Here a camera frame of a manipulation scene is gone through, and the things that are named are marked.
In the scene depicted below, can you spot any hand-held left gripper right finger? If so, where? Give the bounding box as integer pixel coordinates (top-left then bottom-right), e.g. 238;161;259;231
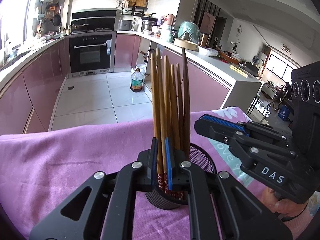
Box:
164;137;293;240

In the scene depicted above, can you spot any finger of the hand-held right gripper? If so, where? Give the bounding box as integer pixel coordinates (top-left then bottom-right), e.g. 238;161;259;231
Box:
194;118;299;172
201;114;294;143

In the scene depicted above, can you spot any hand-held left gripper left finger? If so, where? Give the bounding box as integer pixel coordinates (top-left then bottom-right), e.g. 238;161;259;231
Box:
29;137;158;240

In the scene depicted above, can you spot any light brown chopstick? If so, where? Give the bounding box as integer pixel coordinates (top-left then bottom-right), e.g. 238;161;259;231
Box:
155;47;166;178

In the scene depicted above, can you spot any black mesh pen holder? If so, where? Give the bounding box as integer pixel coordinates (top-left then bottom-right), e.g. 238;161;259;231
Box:
144;142;217;210

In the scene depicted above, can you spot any dark brown chopstick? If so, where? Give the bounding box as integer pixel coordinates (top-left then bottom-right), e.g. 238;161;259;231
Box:
182;47;191;155

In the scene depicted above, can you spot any bunch of wooden chopsticks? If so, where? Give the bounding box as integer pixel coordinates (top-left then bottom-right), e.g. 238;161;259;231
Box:
150;52;192;200

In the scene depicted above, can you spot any person's right hand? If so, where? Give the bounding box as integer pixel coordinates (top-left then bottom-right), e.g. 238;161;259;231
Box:
261;187;309;222

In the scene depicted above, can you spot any pink base cabinet run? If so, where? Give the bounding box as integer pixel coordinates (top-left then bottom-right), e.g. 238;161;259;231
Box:
0;36;70;134
115;34;230;120

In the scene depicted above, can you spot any blue shopping bag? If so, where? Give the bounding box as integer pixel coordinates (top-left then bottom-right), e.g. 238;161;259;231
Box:
278;106;292;120

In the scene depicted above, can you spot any flat yellow box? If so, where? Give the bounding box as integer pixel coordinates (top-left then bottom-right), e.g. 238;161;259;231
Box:
229;64;252;78

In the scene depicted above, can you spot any white plastic bag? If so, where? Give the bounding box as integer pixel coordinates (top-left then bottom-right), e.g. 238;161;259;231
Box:
198;46;218;57

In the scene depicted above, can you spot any living room window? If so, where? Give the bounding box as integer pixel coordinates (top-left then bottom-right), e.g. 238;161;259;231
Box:
265;52;298;83

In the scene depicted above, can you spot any pink floral tablecloth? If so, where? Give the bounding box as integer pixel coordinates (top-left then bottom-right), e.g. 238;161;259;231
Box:
0;106;320;240

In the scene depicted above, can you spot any round bamboo steamer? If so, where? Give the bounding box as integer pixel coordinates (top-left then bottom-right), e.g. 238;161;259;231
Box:
174;37;198;50

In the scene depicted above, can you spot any cooking oil bottle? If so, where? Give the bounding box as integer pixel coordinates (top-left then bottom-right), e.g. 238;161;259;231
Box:
130;67;144;93

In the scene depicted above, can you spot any teal plastic-covered appliance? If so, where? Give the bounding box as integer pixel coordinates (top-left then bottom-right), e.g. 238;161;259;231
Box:
179;21;200;40

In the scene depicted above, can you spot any white plastic bottle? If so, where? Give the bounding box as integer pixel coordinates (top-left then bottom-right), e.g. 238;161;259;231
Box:
161;24;173;40

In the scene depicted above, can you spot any striped dark curtain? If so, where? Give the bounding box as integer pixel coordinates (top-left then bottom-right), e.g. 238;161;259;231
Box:
194;0;220;34

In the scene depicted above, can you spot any pink kettle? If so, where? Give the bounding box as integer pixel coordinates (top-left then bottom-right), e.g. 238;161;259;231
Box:
165;14;177;27

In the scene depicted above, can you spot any stainless steel pot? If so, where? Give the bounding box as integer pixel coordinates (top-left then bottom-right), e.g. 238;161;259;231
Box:
141;20;154;32

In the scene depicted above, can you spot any black built-in oven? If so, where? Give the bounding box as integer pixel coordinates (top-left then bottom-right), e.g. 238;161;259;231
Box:
69;34;117;74

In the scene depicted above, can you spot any gas hob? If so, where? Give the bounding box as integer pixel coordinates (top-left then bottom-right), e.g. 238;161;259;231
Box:
71;29;114;34

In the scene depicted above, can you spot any black range hood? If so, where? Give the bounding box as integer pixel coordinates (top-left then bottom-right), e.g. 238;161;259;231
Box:
71;9;118;30

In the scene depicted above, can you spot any kitchen window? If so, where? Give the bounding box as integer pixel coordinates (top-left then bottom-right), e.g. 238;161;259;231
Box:
0;0;38;50

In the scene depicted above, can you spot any black wall rack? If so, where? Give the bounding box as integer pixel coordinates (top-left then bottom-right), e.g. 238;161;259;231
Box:
119;0;148;17

